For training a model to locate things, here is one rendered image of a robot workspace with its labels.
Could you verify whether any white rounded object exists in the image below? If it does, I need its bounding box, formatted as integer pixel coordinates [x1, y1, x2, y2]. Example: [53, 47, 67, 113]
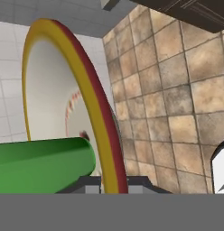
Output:
[210, 140, 224, 195]

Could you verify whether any white bowl with yellow rim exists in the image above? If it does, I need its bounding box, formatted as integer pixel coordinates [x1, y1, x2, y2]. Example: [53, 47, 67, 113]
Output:
[21, 18, 129, 195]

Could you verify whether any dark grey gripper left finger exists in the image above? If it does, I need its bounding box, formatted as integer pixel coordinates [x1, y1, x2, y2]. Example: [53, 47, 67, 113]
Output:
[58, 175, 102, 195]

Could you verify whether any dark brown wall cupboard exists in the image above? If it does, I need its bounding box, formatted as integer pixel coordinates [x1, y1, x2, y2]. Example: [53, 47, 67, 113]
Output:
[100, 0, 224, 34]

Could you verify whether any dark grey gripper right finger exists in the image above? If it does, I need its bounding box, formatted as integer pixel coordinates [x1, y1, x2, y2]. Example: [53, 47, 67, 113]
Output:
[126, 176, 173, 195]

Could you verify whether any green cup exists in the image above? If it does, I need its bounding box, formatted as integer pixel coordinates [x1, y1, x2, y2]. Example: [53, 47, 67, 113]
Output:
[0, 137, 97, 195]

